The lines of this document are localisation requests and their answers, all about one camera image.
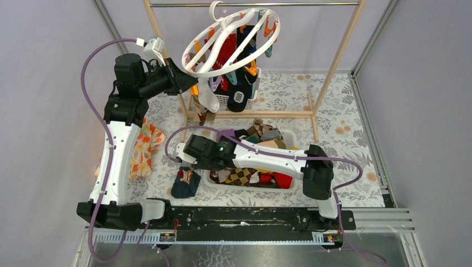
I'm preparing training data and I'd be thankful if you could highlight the navy blue sock bundle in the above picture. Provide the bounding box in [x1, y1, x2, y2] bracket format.
[171, 167, 201, 199]

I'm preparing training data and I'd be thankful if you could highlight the white round clip hanger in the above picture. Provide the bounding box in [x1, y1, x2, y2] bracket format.
[181, 1, 281, 78]

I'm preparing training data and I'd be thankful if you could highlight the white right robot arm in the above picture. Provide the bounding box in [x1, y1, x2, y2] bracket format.
[175, 135, 342, 229]

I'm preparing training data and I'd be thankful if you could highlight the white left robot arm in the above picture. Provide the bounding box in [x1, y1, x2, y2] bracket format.
[76, 53, 198, 231]

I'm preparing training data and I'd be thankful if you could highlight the brown striped sock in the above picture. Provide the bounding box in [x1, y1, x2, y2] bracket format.
[190, 85, 214, 126]

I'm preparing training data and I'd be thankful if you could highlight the white hanging sock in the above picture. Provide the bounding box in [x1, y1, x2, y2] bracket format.
[197, 77, 220, 113]

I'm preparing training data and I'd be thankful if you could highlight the white sock bin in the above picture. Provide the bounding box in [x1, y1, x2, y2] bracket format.
[201, 140, 305, 193]

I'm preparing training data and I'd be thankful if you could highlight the argyle brown yellow sock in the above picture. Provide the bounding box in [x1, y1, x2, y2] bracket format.
[224, 168, 259, 187]

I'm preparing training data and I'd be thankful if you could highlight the orange floral cloth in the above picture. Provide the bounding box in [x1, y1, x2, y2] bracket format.
[95, 117, 166, 180]

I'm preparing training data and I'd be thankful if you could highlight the red hanging sock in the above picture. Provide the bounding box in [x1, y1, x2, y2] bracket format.
[210, 33, 237, 71]

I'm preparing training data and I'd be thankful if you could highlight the black hanging sock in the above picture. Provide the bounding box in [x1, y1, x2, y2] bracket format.
[213, 25, 257, 112]

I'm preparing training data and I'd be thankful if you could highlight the red sock in bin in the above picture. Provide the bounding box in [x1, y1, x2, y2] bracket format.
[259, 172, 293, 189]

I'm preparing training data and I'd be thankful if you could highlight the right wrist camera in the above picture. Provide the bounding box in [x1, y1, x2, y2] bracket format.
[175, 141, 198, 165]

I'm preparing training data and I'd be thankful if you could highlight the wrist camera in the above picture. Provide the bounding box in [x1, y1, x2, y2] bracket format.
[136, 36, 165, 66]
[175, 141, 198, 165]

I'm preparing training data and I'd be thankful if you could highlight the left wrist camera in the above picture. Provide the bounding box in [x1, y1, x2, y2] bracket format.
[136, 36, 165, 66]

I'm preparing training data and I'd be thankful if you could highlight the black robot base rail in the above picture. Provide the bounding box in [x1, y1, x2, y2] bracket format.
[149, 206, 356, 232]

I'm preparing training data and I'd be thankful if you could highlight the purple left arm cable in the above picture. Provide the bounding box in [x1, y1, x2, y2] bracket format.
[80, 38, 142, 264]

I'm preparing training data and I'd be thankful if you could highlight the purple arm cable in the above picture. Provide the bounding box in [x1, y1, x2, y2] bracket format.
[164, 125, 388, 267]
[80, 38, 142, 264]

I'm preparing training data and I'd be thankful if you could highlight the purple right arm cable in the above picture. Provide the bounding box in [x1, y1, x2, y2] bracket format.
[164, 125, 388, 267]

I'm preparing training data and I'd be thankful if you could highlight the wooden clothes rack frame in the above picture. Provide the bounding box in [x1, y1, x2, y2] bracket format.
[141, 0, 368, 144]

